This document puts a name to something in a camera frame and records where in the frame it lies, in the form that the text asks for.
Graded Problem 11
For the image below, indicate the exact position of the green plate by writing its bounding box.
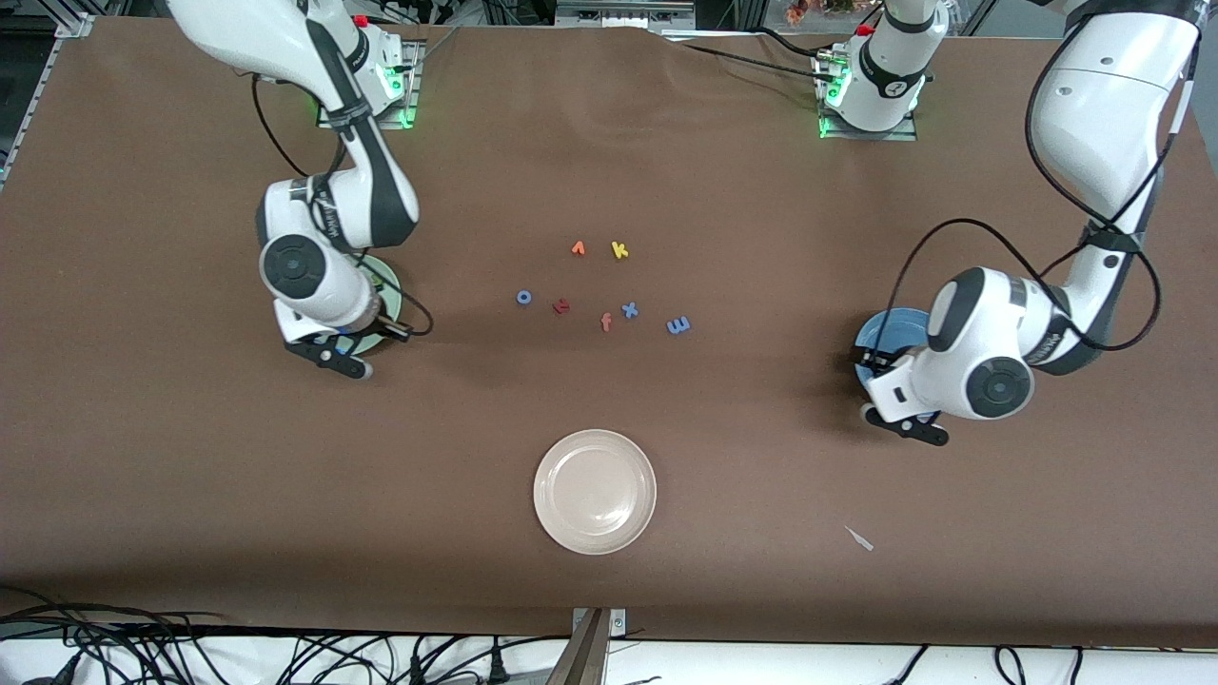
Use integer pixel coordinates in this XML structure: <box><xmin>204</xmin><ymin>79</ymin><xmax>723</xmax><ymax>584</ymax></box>
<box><xmin>341</xmin><ymin>253</ymin><xmax>403</xmax><ymax>359</ymax></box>

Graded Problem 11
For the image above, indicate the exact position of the blue plate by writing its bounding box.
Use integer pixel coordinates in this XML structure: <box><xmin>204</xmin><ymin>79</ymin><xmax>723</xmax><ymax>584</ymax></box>
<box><xmin>854</xmin><ymin>306</ymin><xmax>938</xmax><ymax>393</ymax></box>

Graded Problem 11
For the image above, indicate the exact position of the beige plate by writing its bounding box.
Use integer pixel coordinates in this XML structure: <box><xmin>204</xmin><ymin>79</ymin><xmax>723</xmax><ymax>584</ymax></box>
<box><xmin>533</xmin><ymin>429</ymin><xmax>658</xmax><ymax>556</ymax></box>

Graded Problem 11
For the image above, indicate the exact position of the brown table cover sheet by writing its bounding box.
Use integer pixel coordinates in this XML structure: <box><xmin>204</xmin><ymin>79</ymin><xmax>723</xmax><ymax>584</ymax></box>
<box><xmin>0</xmin><ymin>17</ymin><xmax>1218</xmax><ymax>650</ymax></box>

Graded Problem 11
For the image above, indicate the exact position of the orange flower bunch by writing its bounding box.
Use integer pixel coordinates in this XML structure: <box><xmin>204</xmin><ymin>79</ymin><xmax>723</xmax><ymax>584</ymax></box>
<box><xmin>785</xmin><ymin>0</ymin><xmax>881</xmax><ymax>25</ymax></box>

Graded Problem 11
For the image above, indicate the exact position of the grey metal bar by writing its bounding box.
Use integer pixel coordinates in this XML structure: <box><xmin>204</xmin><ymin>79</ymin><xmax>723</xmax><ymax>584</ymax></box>
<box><xmin>545</xmin><ymin>609</ymin><xmax>610</xmax><ymax>685</ymax></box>

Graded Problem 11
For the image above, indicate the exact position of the grey metal box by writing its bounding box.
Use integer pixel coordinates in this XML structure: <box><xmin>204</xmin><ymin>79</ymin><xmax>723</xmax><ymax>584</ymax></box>
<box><xmin>555</xmin><ymin>0</ymin><xmax>696</xmax><ymax>29</ymax></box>

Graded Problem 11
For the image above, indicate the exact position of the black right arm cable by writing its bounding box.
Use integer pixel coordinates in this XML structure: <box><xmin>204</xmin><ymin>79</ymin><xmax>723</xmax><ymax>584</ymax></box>
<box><xmin>250</xmin><ymin>71</ymin><xmax>435</xmax><ymax>342</ymax></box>

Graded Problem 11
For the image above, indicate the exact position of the thin black table cable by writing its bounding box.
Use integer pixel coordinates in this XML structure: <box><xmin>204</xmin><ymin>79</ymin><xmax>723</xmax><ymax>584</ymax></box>
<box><xmin>752</xmin><ymin>27</ymin><xmax>831</xmax><ymax>64</ymax></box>
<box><xmin>678</xmin><ymin>40</ymin><xmax>836</xmax><ymax>85</ymax></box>

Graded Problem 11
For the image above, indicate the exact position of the black cable with plug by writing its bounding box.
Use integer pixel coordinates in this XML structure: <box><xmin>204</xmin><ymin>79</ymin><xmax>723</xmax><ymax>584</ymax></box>
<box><xmin>404</xmin><ymin>636</ymin><xmax>458</xmax><ymax>685</ymax></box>
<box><xmin>481</xmin><ymin>636</ymin><xmax>534</xmax><ymax>684</ymax></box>

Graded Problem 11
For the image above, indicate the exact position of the aluminium frame profile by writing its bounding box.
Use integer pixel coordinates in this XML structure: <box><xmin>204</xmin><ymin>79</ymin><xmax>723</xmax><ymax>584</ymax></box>
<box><xmin>0</xmin><ymin>0</ymin><xmax>96</xmax><ymax>191</ymax></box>

